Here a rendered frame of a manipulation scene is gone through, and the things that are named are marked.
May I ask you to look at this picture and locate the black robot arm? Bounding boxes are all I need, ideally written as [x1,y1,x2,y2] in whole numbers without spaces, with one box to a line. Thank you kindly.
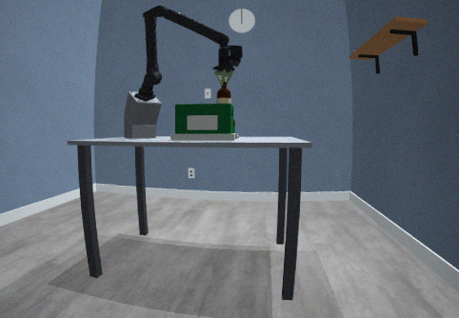
[134,6,242,102]

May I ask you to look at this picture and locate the green bottle crate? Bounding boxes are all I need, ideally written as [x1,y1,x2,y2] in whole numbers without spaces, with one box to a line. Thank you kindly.
[175,104,233,134]

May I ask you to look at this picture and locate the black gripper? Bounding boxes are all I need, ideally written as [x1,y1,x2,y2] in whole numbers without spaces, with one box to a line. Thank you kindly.
[213,66,234,86]

